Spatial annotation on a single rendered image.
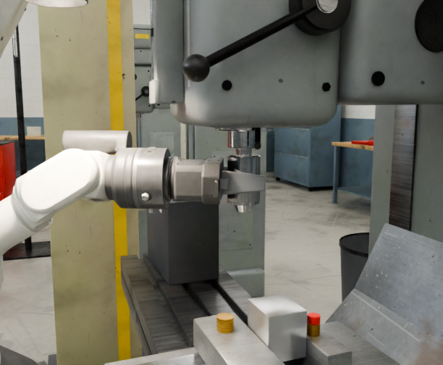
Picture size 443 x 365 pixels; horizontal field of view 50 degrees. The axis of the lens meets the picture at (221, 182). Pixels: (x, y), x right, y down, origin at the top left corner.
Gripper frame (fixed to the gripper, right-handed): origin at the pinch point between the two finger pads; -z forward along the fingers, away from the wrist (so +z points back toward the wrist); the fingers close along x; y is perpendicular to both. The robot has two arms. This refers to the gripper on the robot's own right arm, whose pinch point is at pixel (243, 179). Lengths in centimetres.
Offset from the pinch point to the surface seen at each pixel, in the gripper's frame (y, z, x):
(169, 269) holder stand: 24.9, 16.3, 32.8
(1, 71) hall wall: -74, 443, 794
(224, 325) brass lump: 16.5, 2.1, -12.0
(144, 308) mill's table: 28.7, 19.1, 20.1
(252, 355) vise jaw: 17.5, -1.5, -17.2
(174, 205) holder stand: 10.6, 15.2, 33.3
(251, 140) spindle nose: -5.8, -1.0, -2.1
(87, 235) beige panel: 51, 76, 155
